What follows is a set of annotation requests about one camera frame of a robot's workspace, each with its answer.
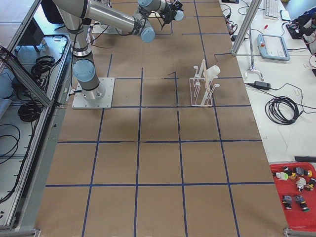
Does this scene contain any blue teach pendant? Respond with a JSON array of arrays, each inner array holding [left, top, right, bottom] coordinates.
[[257, 34, 290, 61]]

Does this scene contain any black power adapter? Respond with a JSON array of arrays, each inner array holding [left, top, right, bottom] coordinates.
[[254, 81, 271, 90]]

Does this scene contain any white ikea cup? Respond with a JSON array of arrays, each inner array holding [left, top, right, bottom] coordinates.
[[204, 65, 221, 81]]

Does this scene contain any white wire cup rack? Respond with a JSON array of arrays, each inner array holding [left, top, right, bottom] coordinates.
[[189, 59, 220, 107]]

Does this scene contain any red parts bin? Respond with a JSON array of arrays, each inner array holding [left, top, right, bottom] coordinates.
[[270, 162, 316, 232]]

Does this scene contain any black smartphone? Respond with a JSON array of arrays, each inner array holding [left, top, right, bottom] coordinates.
[[280, 10, 291, 21]]

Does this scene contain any coiled black cable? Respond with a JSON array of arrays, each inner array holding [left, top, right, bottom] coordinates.
[[265, 96, 301, 125]]

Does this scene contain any aluminium frame post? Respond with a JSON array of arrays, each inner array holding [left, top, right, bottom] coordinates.
[[231, 0, 261, 56]]

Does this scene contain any white keyboard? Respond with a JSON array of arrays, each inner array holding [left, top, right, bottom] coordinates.
[[264, 0, 279, 20]]

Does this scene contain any light blue cup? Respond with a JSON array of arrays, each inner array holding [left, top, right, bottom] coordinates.
[[173, 10, 184, 21]]

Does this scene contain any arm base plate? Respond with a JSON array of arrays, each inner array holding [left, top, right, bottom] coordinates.
[[72, 78, 115, 109]]

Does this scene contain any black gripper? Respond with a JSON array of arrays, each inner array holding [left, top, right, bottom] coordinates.
[[161, 0, 184, 24]]

